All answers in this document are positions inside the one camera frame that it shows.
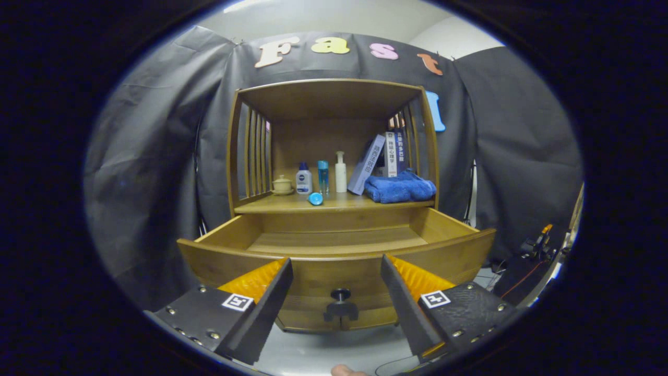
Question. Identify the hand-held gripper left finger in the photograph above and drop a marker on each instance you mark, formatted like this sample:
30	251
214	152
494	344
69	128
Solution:
261	318

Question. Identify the wooden cabinet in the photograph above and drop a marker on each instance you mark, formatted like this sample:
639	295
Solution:
323	99

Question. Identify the black backdrop cloth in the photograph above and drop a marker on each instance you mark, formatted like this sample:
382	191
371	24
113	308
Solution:
156	156

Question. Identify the clear blue bottle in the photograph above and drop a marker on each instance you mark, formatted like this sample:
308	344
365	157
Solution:
323	177

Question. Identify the blue towel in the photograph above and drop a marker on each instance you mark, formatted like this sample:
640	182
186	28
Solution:
399	189

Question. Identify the white bottle with blue cap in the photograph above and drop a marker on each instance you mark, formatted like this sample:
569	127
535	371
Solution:
303	181

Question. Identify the dark blue book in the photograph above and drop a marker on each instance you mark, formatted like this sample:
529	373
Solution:
401	151

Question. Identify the black equipment with orange clamp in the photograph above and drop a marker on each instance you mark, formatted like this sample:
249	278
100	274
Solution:
540	243

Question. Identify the wooden drawer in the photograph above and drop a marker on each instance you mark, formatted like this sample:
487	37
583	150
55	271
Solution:
334	271

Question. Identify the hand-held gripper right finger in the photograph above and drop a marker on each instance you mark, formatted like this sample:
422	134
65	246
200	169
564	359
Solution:
407	313

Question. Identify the white pump bottle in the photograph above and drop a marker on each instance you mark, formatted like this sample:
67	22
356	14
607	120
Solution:
341	175

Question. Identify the lavender book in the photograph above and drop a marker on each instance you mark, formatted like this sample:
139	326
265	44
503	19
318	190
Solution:
365	164

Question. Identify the white and blue tube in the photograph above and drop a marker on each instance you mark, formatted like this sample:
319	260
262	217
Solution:
315	199

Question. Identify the wooden countertop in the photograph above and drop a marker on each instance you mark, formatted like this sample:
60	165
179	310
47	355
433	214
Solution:
344	202

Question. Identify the beige lidded teacup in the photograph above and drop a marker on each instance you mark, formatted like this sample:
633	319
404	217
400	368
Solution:
283	185

